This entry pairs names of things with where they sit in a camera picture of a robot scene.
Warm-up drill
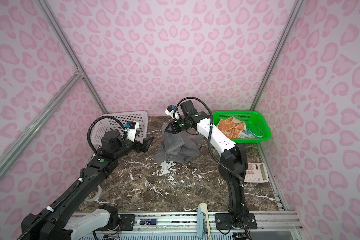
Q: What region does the grey towel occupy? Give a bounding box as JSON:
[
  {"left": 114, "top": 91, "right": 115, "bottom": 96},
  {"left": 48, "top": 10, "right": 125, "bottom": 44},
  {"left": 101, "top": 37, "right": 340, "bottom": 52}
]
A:
[{"left": 155, "top": 123, "right": 203, "bottom": 165}]

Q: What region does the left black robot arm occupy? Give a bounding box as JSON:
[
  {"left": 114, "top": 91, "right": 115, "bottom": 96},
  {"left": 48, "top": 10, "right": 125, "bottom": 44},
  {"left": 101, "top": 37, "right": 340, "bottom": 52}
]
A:
[{"left": 19, "top": 131, "right": 154, "bottom": 240}]

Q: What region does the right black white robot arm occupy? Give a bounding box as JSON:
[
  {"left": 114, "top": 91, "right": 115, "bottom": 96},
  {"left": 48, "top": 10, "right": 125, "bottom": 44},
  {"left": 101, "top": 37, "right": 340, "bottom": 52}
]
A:
[{"left": 165, "top": 97, "right": 249, "bottom": 228}]

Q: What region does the white plastic basket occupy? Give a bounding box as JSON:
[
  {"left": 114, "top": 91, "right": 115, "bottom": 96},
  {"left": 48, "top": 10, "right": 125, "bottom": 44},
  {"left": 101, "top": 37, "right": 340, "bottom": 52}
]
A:
[{"left": 91, "top": 111, "right": 148, "bottom": 146}]

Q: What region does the orange patterned towel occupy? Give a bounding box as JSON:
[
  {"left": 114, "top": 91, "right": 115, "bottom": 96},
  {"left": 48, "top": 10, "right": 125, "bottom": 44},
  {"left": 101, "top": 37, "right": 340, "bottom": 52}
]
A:
[{"left": 217, "top": 117, "right": 247, "bottom": 139}]

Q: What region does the teal patterned towel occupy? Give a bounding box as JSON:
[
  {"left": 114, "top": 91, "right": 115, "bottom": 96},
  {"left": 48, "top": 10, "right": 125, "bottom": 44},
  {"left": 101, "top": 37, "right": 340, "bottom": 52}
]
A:
[{"left": 238, "top": 129, "right": 263, "bottom": 139}]

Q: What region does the clear tape roll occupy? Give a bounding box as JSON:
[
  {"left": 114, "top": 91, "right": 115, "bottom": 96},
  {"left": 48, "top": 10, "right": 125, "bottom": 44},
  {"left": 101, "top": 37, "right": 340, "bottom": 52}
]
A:
[{"left": 85, "top": 186, "right": 102, "bottom": 203}]

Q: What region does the green plastic basket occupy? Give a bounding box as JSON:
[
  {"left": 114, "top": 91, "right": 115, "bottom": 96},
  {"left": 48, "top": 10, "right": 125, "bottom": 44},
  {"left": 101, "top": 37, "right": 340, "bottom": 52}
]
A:
[{"left": 213, "top": 111, "right": 271, "bottom": 144}]

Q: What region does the blue label sticker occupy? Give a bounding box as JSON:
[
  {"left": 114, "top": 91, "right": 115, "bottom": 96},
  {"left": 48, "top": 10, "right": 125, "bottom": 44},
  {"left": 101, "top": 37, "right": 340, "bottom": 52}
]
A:
[{"left": 139, "top": 219, "right": 157, "bottom": 226}]

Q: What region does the pink white calculator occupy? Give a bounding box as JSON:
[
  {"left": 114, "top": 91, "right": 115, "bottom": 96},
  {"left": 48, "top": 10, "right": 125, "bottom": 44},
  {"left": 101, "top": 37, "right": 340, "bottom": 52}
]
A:
[{"left": 245, "top": 163, "right": 269, "bottom": 184}]

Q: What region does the left diagonal aluminium strut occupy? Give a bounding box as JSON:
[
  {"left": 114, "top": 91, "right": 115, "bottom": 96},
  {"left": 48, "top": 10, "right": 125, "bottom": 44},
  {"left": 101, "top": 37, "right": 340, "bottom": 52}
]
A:
[{"left": 0, "top": 71, "right": 83, "bottom": 180}]

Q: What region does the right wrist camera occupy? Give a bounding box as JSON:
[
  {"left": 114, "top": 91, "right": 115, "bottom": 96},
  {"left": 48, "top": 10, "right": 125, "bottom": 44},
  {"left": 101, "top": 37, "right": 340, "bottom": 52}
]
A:
[{"left": 165, "top": 105, "right": 178, "bottom": 119}]

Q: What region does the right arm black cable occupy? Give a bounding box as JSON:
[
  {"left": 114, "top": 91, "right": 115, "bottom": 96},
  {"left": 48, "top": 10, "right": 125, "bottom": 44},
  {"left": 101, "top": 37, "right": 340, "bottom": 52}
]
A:
[{"left": 172, "top": 96, "right": 244, "bottom": 181}]

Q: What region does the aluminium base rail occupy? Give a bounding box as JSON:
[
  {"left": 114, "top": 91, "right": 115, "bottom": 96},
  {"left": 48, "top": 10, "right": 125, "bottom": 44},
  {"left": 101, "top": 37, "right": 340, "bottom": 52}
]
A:
[{"left": 43, "top": 210, "right": 307, "bottom": 240}]

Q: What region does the beige clamp handle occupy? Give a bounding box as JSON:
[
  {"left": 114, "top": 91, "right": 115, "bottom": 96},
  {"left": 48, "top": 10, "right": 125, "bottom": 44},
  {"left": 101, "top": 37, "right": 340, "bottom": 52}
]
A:
[{"left": 197, "top": 203, "right": 212, "bottom": 240}]

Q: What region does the left corner aluminium post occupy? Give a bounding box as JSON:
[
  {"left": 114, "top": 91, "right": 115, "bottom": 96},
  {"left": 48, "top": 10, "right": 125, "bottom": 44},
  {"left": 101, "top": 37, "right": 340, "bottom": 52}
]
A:
[{"left": 35, "top": 0, "right": 109, "bottom": 114}]

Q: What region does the corner aluminium post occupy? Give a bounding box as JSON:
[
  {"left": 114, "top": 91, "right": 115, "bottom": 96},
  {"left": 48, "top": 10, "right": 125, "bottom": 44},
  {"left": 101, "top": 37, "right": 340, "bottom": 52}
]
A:
[
  {"left": 35, "top": 0, "right": 109, "bottom": 114},
  {"left": 250, "top": 0, "right": 307, "bottom": 111}
]

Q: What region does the right corner aluminium post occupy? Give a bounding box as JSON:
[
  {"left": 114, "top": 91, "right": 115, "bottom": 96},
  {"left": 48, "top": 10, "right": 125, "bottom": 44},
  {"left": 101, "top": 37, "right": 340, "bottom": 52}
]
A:
[{"left": 250, "top": 0, "right": 307, "bottom": 111}]

